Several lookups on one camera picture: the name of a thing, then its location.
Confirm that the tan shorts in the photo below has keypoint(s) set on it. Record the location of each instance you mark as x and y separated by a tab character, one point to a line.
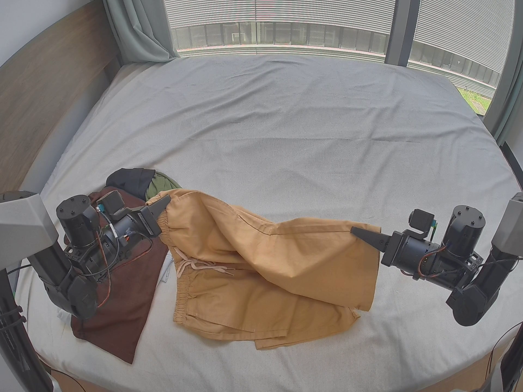
265	268

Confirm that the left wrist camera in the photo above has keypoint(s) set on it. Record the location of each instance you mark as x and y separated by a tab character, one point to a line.
111	202

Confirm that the window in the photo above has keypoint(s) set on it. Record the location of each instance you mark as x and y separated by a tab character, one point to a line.
286	10

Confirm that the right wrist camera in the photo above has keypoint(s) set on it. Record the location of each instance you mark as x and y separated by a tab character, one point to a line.
421	219

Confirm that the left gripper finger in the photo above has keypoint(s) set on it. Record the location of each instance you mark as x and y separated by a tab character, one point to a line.
158	206

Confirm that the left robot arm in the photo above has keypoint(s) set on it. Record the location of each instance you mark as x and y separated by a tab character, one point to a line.
45	259

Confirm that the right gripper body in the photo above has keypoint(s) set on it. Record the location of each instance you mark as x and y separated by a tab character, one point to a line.
412	255

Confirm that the bed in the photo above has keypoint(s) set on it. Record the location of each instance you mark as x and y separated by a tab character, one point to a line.
306	137

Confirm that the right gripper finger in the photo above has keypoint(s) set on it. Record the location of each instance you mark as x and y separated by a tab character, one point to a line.
378	241

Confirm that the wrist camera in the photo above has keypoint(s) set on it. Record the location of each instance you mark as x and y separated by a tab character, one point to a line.
421	219
111	202

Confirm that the green garment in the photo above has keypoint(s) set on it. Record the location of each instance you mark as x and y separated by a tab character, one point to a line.
161	186

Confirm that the black garment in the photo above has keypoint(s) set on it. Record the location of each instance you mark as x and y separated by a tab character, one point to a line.
126	180

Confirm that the grey-green curtain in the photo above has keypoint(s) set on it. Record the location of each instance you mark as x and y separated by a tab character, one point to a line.
130	23

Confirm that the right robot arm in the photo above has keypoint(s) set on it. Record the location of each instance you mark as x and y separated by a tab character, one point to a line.
465	227

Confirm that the brown shorts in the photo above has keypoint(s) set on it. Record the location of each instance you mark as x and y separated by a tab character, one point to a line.
122	300

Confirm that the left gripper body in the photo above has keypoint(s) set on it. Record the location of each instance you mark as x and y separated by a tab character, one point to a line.
133	229

